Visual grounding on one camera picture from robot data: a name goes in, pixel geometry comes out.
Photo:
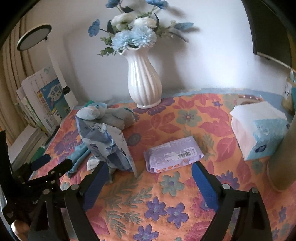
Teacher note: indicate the green pouch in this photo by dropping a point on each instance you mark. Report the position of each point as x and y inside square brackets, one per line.
[88, 103]

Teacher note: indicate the blue white wipes bag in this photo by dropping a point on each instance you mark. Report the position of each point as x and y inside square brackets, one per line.
[106, 143]

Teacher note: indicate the white tissue box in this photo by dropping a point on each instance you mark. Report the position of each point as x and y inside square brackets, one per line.
[259, 128]

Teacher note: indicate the black television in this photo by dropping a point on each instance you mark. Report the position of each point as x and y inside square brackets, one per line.
[273, 36]

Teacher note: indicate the green plastic packet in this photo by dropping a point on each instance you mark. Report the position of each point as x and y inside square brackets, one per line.
[40, 152]

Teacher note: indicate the blue cover book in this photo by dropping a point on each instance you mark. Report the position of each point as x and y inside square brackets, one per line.
[54, 97]

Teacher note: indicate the beige cylinder tube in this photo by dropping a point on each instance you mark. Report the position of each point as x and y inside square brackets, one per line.
[281, 165]

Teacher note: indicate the row of books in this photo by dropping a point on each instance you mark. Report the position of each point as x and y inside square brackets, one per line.
[41, 124]

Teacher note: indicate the purple wipes pack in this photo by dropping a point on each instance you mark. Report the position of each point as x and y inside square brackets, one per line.
[172, 155]

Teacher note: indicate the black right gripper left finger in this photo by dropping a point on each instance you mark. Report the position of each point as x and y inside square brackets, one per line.
[81, 197]

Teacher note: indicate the teal blue cloth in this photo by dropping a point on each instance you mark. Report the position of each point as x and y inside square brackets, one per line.
[80, 153]

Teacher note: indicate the blue white artificial flowers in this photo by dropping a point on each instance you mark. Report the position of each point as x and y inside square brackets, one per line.
[131, 30]

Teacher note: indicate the grey blue plush toy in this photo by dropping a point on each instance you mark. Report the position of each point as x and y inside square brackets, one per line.
[120, 118]

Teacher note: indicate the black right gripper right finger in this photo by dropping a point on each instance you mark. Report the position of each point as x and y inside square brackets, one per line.
[252, 222]

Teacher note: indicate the white ribbed ceramic vase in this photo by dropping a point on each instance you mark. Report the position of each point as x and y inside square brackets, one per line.
[144, 84]

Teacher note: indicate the left hand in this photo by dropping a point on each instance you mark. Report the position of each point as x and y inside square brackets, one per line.
[20, 229]

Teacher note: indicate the pen holder cup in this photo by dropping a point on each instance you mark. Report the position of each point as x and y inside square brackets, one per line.
[288, 99]

